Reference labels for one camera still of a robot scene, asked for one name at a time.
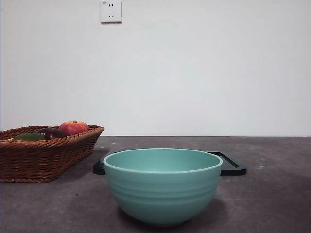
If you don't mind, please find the teal ceramic bowl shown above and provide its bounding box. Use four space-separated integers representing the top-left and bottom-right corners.
103 148 224 228

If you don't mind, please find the green avocado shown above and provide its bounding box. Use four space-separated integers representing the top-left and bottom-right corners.
12 132 46 141

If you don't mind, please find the red apple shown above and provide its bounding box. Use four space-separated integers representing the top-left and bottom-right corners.
58 120 90 136

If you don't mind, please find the dark green plastic tray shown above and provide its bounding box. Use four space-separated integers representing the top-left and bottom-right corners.
92 151 247 176

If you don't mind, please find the dark purple plum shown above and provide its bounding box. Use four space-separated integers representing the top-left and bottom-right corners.
36 127 68 141

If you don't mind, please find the brown wicker basket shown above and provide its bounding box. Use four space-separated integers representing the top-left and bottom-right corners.
0 125 105 183

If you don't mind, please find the white wall socket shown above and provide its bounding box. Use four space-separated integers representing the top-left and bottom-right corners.
101 0 122 24

